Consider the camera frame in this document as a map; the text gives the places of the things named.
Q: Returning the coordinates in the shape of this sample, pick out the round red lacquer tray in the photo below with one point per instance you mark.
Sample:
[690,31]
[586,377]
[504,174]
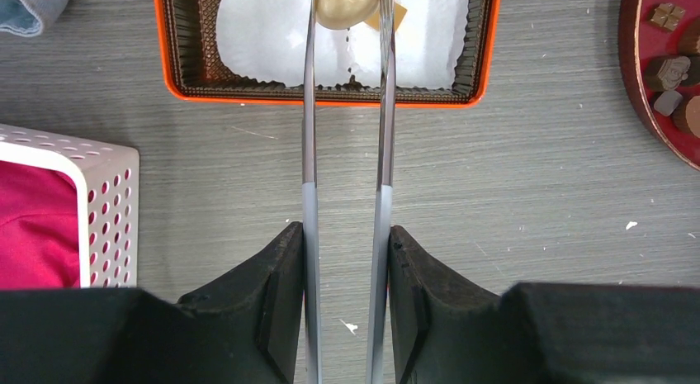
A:
[658,51]

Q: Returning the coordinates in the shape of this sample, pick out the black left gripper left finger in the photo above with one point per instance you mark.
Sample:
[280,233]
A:
[243,327]

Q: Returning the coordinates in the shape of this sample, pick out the light blue cloth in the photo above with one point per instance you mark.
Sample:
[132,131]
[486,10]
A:
[30,18]

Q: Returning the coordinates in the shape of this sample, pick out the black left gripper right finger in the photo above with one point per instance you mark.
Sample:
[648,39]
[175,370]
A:
[447,329]

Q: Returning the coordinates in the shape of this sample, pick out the silver metal tongs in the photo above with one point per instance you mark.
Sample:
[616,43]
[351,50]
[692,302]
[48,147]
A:
[383,204]

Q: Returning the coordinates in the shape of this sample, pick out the orange chocolate box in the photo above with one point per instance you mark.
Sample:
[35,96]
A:
[193,70]

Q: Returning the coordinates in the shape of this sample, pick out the white oval chocolate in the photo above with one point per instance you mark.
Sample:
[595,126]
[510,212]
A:
[343,14]

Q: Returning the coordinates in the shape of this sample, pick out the white plastic basket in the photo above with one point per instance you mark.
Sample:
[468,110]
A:
[107,180]

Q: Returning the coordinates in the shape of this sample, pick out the caramel square chocolate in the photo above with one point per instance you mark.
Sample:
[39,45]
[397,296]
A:
[373,21]

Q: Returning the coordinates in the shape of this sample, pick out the white paper cup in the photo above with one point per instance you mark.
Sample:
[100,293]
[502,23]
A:
[428,42]
[266,39]

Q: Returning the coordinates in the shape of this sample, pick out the pink cloth in basket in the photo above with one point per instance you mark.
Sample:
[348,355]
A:
[39,229]

